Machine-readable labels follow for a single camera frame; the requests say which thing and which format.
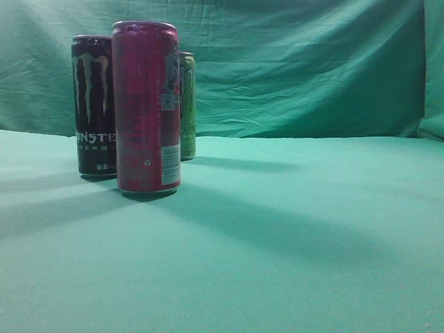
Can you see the green Monster energy can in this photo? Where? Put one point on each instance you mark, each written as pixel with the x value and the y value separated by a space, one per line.
pixel 187 106

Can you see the pink energy drink can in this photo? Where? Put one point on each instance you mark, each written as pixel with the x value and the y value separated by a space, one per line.
pixel 146 107

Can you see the green table cloth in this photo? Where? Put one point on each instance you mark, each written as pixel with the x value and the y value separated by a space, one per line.
pixel 263 235

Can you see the black Monster energy can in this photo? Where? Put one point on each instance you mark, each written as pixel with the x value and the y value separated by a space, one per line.
pixel 91 58

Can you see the green backdrop cloth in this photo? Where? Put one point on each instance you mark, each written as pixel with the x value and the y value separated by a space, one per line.
pixel 263 68

